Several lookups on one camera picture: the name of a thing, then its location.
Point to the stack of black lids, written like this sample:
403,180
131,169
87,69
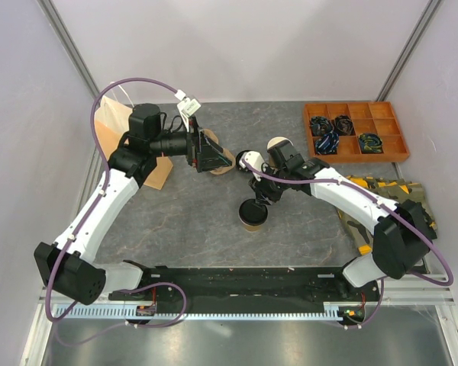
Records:
249,161

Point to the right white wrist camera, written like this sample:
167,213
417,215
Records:
264,167

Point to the camouflage cloth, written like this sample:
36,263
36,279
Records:
399,190

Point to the rolled brown sock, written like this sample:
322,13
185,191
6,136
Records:
343,125

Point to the rolled blue yellow sock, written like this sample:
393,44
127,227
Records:
370,143

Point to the single brown paper cup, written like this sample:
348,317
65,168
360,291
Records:
252,226

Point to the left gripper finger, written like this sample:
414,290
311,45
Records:
216,165
222,153

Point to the cardboard cup carrier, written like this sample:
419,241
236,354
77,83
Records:
210,156

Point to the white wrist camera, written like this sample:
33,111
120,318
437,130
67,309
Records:
264,167
186,106

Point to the rolled blue striped sock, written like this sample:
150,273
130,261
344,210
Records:
327,144

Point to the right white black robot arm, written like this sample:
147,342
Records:
401,234

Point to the rolled sock top left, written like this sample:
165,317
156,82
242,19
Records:
320,125

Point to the orange compartment tray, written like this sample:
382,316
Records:
377,117

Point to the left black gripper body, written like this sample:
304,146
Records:
195,155

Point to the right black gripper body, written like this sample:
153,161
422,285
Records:
269,188

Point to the stack of paper cups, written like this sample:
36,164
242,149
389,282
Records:
280,146

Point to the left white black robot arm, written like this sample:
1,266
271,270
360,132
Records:
66,265

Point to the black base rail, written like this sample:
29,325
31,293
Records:
274,287

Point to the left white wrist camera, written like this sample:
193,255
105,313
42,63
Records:
186,106

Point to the brown paper bag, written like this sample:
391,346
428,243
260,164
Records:
111,121

